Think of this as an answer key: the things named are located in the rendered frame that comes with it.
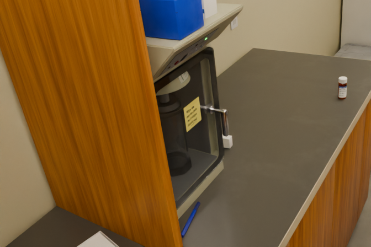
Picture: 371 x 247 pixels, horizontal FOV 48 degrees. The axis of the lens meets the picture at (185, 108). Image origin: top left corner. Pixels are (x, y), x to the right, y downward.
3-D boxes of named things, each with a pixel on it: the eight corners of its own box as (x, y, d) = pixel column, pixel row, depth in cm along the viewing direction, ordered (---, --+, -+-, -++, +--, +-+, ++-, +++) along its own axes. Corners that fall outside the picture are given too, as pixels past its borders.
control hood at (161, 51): (138, 83, 98) (131, 43, 94) (210, 36, 121) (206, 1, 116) (179, 91, 92) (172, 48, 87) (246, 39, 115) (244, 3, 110)
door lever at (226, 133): (216, 130, 131) (211, 134, 129) (213, 103, 127) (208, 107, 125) (231, 134, 128) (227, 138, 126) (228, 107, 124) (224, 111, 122)
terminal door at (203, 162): (168, 215, 119) (143, 89, 100) (222, 157, 140) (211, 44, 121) (170, 216, 118) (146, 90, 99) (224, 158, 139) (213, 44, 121)
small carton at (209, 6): (189, 17, 105) (186, -7, 103) (202, 11, 109) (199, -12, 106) (205, 19, 102) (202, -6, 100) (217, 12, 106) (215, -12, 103)
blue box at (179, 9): (144, 37, 96) (137, -2, 92) (170, 23, 103) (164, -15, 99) (180, 41, 91) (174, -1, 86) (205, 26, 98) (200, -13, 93)
